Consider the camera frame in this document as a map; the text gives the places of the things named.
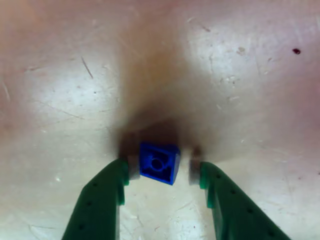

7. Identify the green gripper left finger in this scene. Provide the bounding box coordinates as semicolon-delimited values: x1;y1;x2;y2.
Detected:
61;154;141;240

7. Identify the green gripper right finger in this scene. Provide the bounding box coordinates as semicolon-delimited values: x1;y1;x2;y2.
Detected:
188;159;292;240

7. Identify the blue Lego slope brick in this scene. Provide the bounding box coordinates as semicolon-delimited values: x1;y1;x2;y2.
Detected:
138;142;181;186

